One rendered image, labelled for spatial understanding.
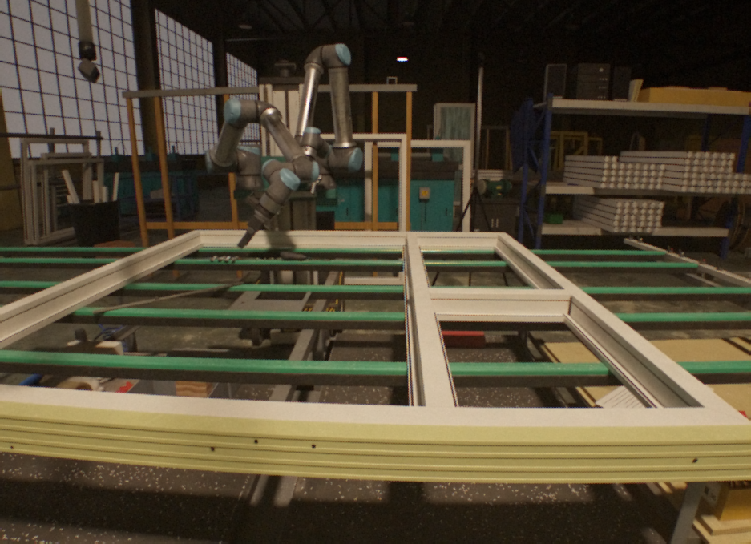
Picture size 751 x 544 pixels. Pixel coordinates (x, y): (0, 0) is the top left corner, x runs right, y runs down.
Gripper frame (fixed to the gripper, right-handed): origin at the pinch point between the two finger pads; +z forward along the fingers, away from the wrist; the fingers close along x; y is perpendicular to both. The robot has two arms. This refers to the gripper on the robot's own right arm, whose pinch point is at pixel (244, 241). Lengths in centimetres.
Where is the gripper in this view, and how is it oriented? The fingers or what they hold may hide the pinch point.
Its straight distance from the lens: 177.9
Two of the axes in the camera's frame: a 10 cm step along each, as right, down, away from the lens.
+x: -0.3, -2.5, 9.7
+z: -6.1, 7.7, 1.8
